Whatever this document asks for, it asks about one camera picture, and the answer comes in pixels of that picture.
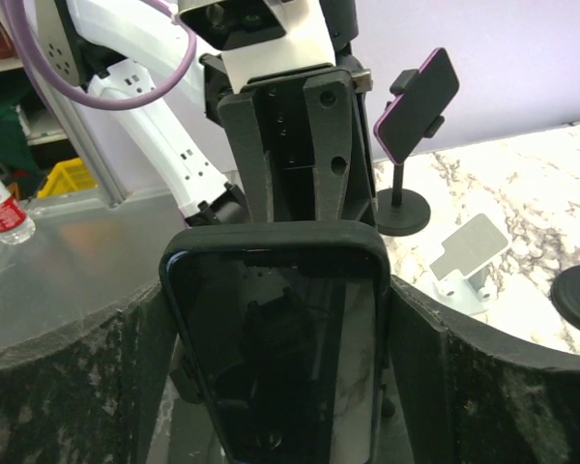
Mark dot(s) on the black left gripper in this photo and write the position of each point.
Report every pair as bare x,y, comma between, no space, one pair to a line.
300,142

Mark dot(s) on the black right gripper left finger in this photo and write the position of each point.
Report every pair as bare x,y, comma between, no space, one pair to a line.
88,392

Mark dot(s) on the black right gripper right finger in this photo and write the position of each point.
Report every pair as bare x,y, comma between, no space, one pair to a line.
473,394

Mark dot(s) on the silver folding phone stand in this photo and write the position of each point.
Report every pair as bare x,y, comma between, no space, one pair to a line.
460,273

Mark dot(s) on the black adjustable phone stand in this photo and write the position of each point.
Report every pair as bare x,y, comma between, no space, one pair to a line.
565,295

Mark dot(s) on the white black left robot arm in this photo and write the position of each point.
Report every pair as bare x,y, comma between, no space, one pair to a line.
138,60

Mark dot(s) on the purple phone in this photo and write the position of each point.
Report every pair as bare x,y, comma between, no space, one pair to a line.
420,98

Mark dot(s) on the small black phone stand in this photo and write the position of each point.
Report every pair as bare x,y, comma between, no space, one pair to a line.
402,208

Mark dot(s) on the plastic water bottle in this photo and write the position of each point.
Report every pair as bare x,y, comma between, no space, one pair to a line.
16,227

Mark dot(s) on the yellow crate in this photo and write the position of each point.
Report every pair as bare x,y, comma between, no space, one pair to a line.
66,177

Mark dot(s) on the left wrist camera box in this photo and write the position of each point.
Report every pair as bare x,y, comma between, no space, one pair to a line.
261,38

